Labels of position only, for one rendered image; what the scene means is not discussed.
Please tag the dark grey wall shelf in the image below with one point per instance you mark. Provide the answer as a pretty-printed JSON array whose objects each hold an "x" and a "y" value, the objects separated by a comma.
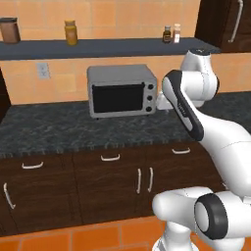
[{"x": 108, "y": 47}]

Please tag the grey wall outlet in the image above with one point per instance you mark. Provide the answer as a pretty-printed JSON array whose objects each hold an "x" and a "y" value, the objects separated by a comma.
[{"x": 43, "y": 70}]

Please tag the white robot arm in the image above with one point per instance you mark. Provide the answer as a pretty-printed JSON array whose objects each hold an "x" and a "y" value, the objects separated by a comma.
[{"x": 228, "y": 153}]

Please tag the dark wood drawer front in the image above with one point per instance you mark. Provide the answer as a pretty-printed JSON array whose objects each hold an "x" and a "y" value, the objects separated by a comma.
[
  {"x": 55, "y": 168},
  {"x": 88, "y": 160},
  {"x": 163, "y": 155}
]

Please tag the brown canister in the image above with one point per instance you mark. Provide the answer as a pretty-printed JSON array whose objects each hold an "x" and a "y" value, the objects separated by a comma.
[{"x": 10, "y": 31}]

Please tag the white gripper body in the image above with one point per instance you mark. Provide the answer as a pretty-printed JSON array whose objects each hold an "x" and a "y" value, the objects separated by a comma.
[{"x": 162, "y": 103}]

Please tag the grey toaster oven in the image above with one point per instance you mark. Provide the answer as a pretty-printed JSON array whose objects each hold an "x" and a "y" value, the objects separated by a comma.
[{"x": 121, "y": 93}]

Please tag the pale spice bottle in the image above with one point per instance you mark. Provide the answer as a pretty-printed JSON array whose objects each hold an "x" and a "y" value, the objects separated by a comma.
[{"x": 176, "y": 33}]

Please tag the yellow jar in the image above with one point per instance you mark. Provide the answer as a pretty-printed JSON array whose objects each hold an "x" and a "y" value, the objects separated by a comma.
[{"x": 71, "y": 33}]

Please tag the dark spice bottle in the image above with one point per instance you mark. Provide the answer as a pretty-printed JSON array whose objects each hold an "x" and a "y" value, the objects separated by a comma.
[{"x": 167, "y": 34}]

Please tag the dark wood tall side panel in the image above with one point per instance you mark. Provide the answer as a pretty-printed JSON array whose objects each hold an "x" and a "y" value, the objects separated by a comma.
[{"x": 4, "y": 98}]

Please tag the dark wood wall cupboard door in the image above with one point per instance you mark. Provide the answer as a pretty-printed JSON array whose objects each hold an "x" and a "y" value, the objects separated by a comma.
[{"x": 215, "y": 23}]

